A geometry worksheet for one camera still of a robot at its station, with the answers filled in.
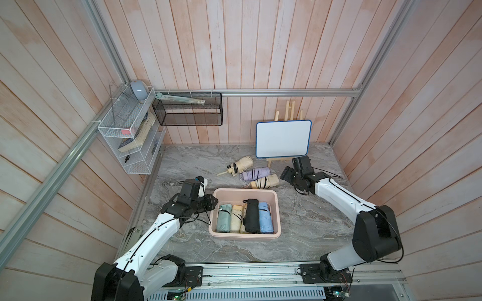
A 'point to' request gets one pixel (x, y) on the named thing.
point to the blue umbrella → (265, 222)
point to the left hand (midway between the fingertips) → (216, 203)
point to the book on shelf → (127, 144)
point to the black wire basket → (174, 113)
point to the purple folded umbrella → (252, 174)
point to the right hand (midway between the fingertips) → (286, 175)
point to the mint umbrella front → (224, 218)
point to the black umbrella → (251, 217)
